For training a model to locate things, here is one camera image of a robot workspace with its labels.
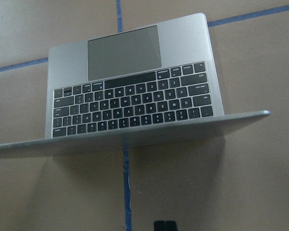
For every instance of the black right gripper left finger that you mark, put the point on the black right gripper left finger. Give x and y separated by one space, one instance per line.
159 225

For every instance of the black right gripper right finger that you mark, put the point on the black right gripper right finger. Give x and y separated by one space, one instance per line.
170 225

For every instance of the grey laptop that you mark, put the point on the grey laptop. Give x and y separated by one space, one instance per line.
155 84

